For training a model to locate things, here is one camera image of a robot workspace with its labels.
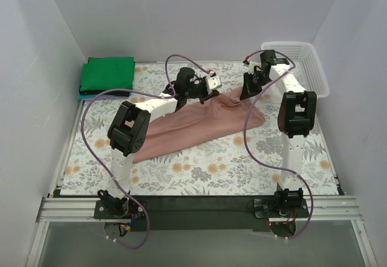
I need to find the pink t shirt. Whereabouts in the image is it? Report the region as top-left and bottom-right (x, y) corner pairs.
(134, 87), (265, 163)

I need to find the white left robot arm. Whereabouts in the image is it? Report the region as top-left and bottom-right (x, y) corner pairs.
(97, 67), (222, 219)

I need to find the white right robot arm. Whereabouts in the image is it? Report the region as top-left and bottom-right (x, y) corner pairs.
(240, 50), (317, 218)

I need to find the white plastic basket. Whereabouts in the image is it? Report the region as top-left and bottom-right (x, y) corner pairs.
(261, 41), (330, 98)

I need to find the dark folded t shirt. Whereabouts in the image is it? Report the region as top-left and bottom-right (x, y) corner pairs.
(78, 88), (131, 95)

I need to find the floral patterned table mat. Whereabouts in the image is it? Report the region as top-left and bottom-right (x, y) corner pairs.
(57, 62), (339, 196)

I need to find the green folded t shirt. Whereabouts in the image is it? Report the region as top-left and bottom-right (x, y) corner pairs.
(79, 57), (135, 93)

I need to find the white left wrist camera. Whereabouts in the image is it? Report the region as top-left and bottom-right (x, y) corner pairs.
(204, 70), (222, 94)

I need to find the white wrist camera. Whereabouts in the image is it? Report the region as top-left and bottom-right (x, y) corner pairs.
(204, 70), (222, 94)
(242, 55), (261, 74)

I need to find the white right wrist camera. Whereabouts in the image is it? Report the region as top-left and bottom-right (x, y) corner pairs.
(242, 55), (261, 74)

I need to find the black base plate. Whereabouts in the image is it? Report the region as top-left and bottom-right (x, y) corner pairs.
(94, 191), (309, 232)

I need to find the aluminium frame rail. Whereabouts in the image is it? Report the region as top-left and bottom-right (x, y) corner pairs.
(26, 196), (377, 266)

